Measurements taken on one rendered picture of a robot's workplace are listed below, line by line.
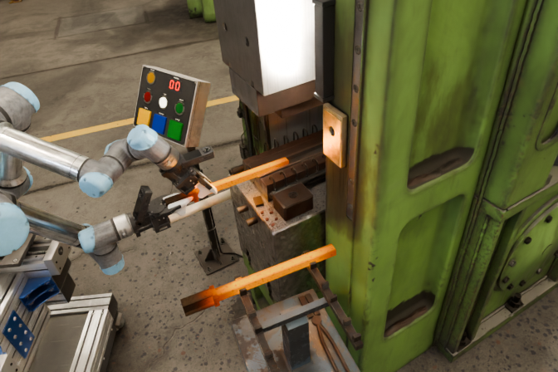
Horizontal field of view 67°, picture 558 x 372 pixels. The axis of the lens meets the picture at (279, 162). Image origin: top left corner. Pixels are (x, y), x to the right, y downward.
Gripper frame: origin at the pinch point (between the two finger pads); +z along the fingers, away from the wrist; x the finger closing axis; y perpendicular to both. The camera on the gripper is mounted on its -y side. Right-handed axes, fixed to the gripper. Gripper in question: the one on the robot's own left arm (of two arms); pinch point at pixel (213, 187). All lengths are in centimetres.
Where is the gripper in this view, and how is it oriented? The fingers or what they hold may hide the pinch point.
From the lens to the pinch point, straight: 147.5
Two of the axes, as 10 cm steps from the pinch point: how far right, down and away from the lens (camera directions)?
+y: -7.2, 6.9, -0.1
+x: 4.9, 5.0, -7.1
